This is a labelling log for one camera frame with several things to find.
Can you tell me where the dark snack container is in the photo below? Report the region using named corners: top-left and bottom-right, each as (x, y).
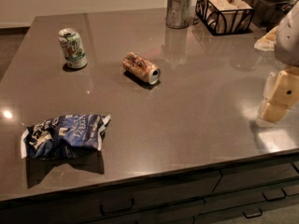
top-left (243, 0), bottom-right (290, 30)

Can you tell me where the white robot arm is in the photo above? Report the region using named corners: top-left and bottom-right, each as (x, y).
top-left (256, 3), bottom-right (299, 127)

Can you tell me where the right upper drawer with handle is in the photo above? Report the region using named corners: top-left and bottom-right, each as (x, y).
top-left (211, 163), bottom-right (298, 205)

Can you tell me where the left drawer with handle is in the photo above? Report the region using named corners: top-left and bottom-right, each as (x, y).
top-left (0, 171), bottom-right (221, 224)

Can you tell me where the yellow snack packet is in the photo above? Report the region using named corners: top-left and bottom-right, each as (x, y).
top-left (254, 26), bottom-right (278, 51)

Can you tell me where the drawer with handle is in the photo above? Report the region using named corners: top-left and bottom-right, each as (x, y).
top-left (193, 185), bottom-right (299, 224)
top-left (0, 171), bottom-right (221, 224)
top-left (211, 163), bottom-right (298, 205)

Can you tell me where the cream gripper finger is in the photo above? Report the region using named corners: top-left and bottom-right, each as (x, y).
top-left (256, 67), bottom-right (299, 128)

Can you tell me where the orange soda can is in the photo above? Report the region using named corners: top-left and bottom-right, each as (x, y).
top-left (122, 52), bottom-right (161, 85)

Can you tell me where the metal utensil cup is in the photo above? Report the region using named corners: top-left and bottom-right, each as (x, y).
top-left (165, 0), bottom-right (192, 29)

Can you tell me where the lower right drawer with handle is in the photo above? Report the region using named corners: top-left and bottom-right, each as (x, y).
top-left (193, 185), bottom-right (299, 224)

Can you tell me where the green and white soda can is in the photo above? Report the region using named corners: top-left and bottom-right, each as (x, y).
top-left (58, 28), bottom-right (88, 69)

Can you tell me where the black wire napkin holder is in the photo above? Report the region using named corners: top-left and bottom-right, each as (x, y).
top-left (193, 0), bottom-right (254, 35)

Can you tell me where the crumpled blue chip bag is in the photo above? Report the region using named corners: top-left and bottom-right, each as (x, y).
top-left (21, 114), bottom-right (111, 160)

